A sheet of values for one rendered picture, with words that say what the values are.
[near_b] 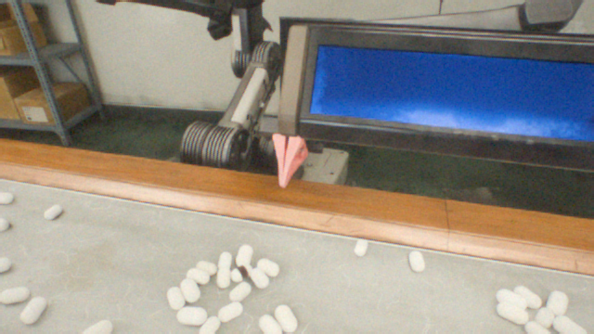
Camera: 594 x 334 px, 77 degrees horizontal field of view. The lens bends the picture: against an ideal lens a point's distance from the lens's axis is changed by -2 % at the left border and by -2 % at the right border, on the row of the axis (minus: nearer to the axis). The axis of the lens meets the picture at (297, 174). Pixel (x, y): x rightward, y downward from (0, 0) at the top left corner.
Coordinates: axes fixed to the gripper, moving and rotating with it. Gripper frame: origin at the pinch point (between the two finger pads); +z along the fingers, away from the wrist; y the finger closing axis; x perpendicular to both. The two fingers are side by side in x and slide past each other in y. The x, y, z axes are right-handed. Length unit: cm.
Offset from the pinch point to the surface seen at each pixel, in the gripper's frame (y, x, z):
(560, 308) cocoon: 39.0, 0.7, 11.6
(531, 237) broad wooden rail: 38.6, 8.3, 1.2
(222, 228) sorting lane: -10.3, 5.8, 8.0
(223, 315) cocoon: -2.5, -6.3, 20.4
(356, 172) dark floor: 2, 154, -57
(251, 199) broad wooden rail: -6.8, 7.5, 1.9
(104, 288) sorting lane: -21.3, -4.4, 20.4
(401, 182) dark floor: 27, 151, -53
